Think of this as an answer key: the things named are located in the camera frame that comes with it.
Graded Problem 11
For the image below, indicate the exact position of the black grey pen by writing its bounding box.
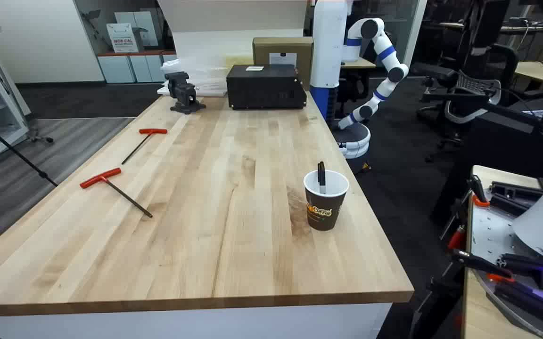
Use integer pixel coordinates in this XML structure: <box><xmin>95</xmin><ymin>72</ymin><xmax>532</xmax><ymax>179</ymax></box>
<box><xmin>315</xmin><ymin>160</ymin><xmax>329</xmax><ymax>190</ymax></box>

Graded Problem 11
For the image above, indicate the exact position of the black paper coffee cup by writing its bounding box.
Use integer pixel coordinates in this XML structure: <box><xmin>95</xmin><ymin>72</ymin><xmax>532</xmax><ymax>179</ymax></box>
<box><xmin>302</xmin><ymin>168</ymin><xmax>351</xmax><ymax>232</ymax></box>

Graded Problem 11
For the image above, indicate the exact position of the black control box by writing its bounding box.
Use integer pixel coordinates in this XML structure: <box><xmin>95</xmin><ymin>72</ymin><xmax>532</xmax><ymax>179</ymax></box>
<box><xmin>225</xmin><ymin>62</ymin><xmax>310</xmax><ymax>111</ymax></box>

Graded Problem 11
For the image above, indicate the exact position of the black bench vise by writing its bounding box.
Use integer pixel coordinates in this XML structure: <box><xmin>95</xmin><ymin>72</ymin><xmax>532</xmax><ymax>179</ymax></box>
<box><xmin>163</xmin><ymin>70</ymin><xmax>208</xmax><ymax>117</ymax></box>

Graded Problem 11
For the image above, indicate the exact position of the brown cardboard box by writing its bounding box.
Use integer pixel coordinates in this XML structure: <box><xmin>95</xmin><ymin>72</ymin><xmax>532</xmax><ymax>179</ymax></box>
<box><xmin>251</xmin><ymin>36</ymin><xmax>317</xmax><ymax>91</ymax></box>

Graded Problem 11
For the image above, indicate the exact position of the white blue pillar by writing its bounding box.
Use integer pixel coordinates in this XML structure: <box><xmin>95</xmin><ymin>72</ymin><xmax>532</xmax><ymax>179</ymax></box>
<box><xmin>308</xmin><ymin>0</ymin><xmax>355</xmax><ymax>121</ymax></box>

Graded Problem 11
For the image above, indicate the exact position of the low white cabinet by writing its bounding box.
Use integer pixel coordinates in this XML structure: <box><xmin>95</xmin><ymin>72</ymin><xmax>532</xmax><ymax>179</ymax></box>
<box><xmin>97</xmin><ymin>49</ymin><xmax>180</xmax><ymax>87</ymax></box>

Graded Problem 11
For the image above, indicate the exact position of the white framed poster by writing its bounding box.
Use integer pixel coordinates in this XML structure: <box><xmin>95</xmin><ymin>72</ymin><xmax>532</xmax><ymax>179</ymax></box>
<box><xmin>106</xmin><ymin>21</ymin><xmax>142</xmax><ymax>57</ymax></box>

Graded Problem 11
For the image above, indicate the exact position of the black orange bar clamp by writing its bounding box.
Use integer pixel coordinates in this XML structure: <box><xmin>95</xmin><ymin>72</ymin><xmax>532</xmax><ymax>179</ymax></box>
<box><xmin>444</xmin><ymin>175</ymin><xmax>494</xmax><ymax>254</ymax></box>
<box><xmin>451</xmin><ymin>247</ymin><xmax>543</xmax><ymax>292</ymax></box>

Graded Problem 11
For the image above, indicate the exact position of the black mesh office chair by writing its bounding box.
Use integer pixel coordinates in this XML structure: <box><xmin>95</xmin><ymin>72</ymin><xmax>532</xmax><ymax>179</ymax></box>
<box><xmin>415</xmin><ymin>44</ymin><xmax>523</xmax><ymax>143</ymax></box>

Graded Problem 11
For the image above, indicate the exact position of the black flat clamp bar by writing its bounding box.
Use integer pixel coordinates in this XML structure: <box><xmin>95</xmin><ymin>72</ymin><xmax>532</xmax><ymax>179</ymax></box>
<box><xmin>487</xmin><ymin>179</ymin><xmax>543</xmax><ymax>217</ymax></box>

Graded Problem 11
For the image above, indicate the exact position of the small wooden side table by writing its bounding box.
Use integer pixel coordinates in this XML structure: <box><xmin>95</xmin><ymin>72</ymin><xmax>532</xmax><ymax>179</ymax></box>
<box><xmin>459</xmin><ymin>164</ymin><xmax>543</xmax><ymax>339</ymax></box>

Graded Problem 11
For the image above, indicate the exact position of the red T-handle hex wrench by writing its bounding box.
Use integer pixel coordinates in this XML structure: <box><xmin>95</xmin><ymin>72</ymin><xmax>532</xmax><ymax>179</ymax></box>
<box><xmin>119</xmin><ymin>126</ymin><xmax>170</xmax><ymax>166</ymax></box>
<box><xmin>78</xmin><ymin>166</ymin><xmax>155</xmax><ymax>221</ymax></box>

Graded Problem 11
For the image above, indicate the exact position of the black camera tripod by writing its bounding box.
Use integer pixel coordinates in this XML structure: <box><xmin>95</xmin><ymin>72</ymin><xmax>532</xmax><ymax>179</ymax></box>
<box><xmin>0</xmin><ymin>106</ymin><xmax>61</xmax><ymax>253</ymax></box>

